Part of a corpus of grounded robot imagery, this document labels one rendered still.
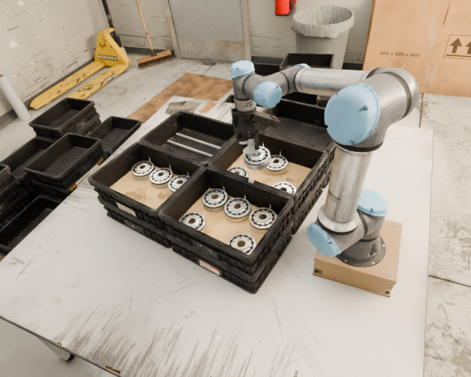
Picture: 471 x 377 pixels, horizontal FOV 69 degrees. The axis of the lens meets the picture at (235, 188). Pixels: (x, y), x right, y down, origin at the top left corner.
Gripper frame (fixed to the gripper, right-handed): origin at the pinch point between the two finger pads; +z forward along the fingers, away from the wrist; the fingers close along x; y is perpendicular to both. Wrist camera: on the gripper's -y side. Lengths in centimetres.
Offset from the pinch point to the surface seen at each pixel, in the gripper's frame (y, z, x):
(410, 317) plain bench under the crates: -31, 29, 64
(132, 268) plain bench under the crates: 57, 29, 18
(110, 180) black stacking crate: 61, 13, -20
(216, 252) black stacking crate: 23.8, 12.6, 32.6
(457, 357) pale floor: -76, 99, 62
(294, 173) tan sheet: -16.0, 16.2, 0.2
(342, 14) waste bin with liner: -150, 36, -226
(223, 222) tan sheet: 18.3, 16.1, 17.3
